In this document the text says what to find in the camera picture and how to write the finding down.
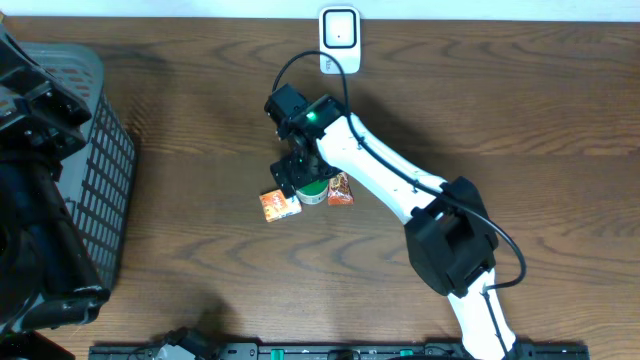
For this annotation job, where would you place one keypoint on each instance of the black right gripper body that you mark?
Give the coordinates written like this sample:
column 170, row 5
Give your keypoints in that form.
column 298, row 168

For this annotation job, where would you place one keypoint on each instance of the green lidded jar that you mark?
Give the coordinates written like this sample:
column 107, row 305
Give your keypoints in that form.
column 313, row 193

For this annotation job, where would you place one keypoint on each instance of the red Top chocolate bar wrapper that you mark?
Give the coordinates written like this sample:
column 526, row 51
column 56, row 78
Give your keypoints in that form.
column 339, row 192

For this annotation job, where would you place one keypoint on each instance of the orange snack box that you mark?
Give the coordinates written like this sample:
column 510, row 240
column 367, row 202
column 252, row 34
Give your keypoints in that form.
column 276, row 206

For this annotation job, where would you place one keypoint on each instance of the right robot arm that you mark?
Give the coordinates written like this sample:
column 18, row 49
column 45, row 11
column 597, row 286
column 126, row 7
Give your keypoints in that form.
column 449, row 237

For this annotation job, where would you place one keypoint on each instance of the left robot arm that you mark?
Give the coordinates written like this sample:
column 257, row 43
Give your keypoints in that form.
column 47, row 277

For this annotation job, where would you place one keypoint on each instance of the white barcode scanner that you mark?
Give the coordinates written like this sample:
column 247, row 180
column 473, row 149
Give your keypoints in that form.
column 340, row 39

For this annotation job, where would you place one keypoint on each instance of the grey plastic mesh basket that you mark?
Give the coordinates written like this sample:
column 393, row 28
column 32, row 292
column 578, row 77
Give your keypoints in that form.
column 97, row 181

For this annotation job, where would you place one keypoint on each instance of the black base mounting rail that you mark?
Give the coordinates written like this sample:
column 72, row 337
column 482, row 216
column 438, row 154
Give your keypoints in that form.
column 253, row 351

